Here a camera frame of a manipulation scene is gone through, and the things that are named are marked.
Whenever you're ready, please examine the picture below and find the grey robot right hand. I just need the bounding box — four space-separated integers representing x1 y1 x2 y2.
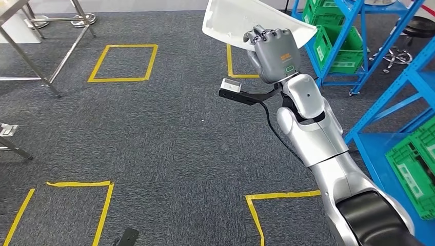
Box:
243 24 303 85

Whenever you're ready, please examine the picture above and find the white plastic shell part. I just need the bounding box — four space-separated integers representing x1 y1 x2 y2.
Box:
202 0 319 53

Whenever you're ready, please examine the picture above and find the silver lamp housing part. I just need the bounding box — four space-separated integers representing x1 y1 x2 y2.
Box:
363 0 398 7

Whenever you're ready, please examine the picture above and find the yellow floor tape square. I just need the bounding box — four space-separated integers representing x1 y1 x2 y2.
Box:
3 180 115 246
87 44 160 84

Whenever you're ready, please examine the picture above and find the chrome round base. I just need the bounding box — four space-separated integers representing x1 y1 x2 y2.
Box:
70 12 97 29
31 14 52 30

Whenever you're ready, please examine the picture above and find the white panel desk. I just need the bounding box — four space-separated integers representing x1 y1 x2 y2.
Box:
0 13 42 45

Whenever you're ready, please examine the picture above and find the silver floor socket box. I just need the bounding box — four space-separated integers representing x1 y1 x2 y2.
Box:
0 122 19 138

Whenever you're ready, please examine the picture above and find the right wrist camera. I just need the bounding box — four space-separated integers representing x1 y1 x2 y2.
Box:
218 77 285 107

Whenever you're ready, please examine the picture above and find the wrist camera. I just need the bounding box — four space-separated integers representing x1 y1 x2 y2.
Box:
113 227 141 246
218 77 285 107

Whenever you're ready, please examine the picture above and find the black camera cable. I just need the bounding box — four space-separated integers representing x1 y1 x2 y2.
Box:
259 101 307 165

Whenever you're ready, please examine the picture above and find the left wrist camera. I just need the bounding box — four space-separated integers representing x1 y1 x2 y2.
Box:
113 227 141 246

